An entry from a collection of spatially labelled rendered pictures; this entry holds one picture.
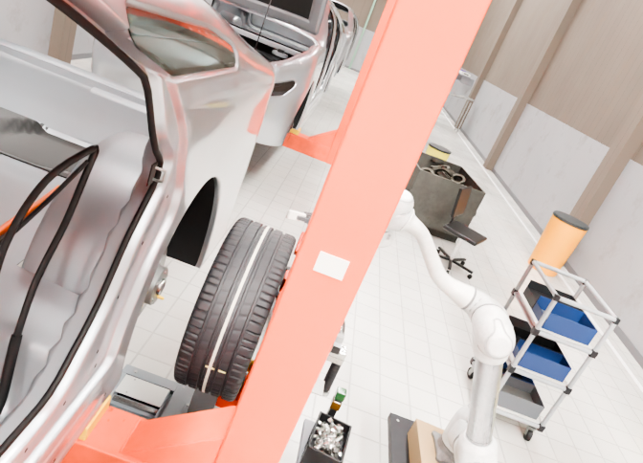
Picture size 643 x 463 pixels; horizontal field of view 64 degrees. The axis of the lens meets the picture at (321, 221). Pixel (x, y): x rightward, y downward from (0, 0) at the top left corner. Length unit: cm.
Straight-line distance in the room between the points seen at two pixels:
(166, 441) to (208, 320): 37
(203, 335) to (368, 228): 80
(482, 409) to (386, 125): 139
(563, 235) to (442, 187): 165
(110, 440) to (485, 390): 131
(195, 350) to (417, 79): 114
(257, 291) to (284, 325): 47
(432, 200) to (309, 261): 493
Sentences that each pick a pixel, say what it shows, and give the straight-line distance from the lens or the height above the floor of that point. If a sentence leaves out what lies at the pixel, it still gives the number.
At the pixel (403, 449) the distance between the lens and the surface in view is 266.
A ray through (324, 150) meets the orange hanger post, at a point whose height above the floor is 64.
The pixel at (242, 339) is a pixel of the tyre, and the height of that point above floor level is 95.
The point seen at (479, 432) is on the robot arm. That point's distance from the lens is 225.
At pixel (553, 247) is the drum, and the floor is 37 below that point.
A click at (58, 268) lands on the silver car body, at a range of 163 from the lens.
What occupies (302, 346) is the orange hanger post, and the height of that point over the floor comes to 124.
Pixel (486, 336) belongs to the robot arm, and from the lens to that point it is 196.
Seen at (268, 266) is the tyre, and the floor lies 114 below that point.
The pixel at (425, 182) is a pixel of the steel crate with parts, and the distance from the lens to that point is 595.
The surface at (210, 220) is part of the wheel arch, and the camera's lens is 227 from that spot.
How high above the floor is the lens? 198
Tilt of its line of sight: 22 degrees down
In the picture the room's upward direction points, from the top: 22 degrees clockwise
